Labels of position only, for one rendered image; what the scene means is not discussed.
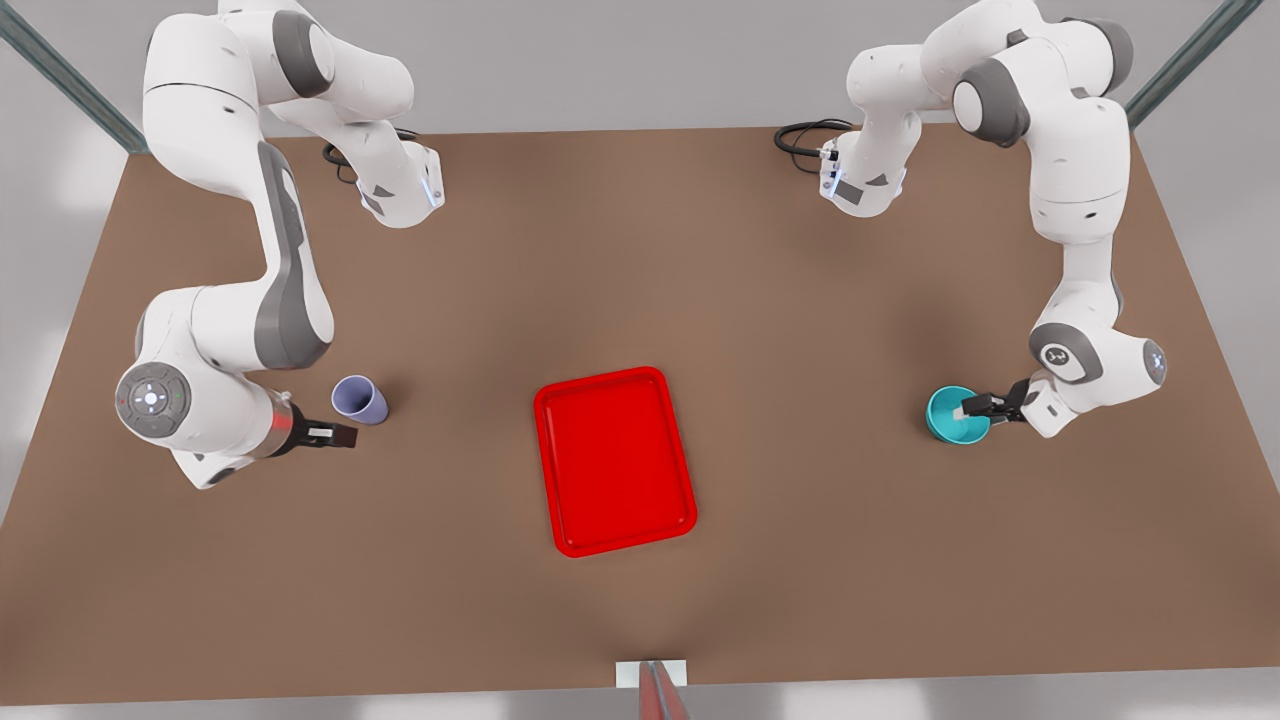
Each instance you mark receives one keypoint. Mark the teal bowl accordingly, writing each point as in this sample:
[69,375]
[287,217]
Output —
[946,418]

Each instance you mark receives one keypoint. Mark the lavender cup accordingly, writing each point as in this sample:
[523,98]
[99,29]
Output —
[362,402]

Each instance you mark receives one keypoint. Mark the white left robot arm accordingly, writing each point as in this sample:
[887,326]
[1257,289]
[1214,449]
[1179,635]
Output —
[1075,170]

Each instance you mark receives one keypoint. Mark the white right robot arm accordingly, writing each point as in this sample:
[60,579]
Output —
[290,290]

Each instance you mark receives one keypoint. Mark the red tray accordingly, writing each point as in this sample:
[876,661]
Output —
[615,462]

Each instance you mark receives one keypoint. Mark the silver frame post with foot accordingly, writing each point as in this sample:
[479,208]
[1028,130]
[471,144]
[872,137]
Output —
[655,690]

